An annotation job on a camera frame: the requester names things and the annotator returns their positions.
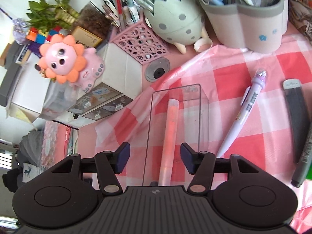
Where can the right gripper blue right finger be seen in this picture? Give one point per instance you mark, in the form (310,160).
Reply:
(201,166)

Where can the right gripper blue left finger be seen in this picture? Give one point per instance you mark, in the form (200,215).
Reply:
(108,165)

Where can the clear acrylic organizer box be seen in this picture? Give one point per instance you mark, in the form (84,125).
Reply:
(193,129)

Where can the pink highlighter pen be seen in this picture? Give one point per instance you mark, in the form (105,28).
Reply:
(167,159)

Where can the white purple novelty pen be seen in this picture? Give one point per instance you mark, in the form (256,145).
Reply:
(258,83)

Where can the black grey marker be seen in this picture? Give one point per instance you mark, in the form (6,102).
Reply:
(304,163)

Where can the dark grey case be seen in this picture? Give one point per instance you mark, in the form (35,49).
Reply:
(298,113)

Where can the pink checkered tablecloth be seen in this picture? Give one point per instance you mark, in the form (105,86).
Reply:
(223,75)

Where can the white mini drawer unit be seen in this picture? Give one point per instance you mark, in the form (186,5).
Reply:
(35,97)

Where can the pink lion toy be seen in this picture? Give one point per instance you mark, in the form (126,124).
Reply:
(65,61)

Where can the white tape roll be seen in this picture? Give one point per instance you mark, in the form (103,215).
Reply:
(203,44)

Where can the pink perforated pen holder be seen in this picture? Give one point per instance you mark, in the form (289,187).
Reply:
(140,42)

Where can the green egg pen holder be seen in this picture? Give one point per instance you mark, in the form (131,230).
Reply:
(178,22)

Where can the grey white flower pen holder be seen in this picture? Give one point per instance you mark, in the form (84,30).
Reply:
(259,29)

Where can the colourful rubik cube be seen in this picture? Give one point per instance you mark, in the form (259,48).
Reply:
(40,37)

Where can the bamboo plant in pot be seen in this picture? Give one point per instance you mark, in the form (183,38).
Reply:
(45,15)

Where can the pink spine comic book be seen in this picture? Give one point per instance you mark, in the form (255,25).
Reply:
(300,16)

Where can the grey cable grommet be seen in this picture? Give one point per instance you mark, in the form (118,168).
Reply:
(157,69)

